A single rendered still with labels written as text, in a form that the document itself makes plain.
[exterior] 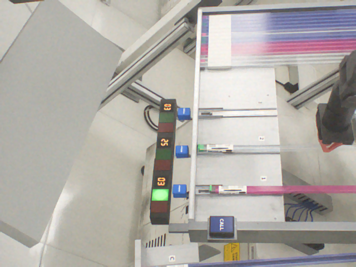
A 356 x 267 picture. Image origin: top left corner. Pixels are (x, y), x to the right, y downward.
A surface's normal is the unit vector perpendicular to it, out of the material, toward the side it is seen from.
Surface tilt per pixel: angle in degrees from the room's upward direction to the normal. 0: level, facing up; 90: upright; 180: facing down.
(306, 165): 0
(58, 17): 0
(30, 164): 0
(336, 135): 40
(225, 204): 46
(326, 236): 90
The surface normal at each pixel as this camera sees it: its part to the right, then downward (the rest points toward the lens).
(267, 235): -0.05, 0.80
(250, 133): -0.10, -0.60
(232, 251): -0.76, -0.42
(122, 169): 0.65, -0.43
